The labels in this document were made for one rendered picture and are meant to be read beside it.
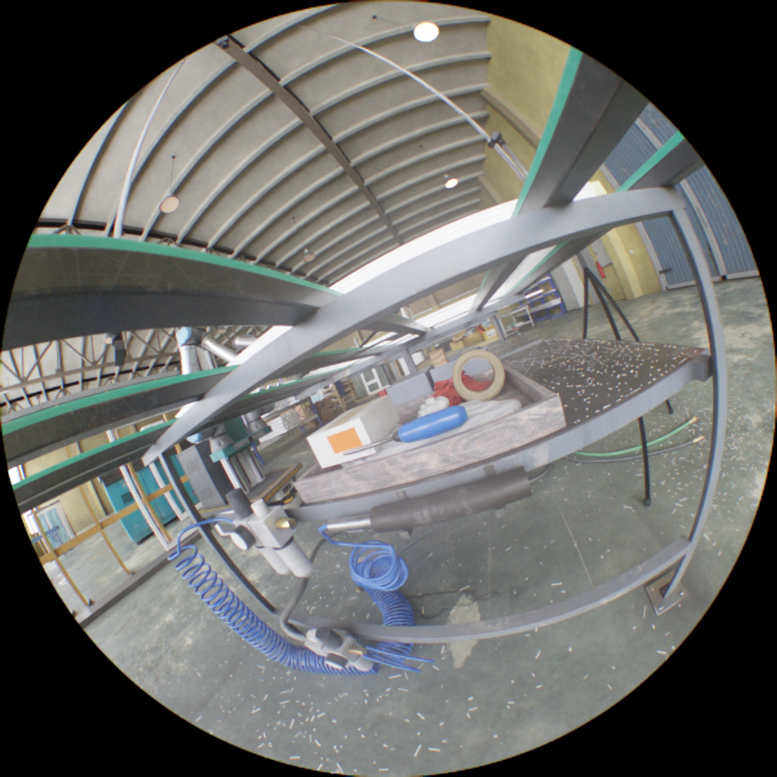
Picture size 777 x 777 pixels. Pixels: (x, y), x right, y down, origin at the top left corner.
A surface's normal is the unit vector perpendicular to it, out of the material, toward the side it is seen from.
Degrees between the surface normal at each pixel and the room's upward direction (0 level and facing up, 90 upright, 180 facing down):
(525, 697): 0
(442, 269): 90
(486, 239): 90
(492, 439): 90
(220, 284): 90
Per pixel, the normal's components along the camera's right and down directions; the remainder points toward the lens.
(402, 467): -0.26, 0.19
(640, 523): -0.40, -0.91
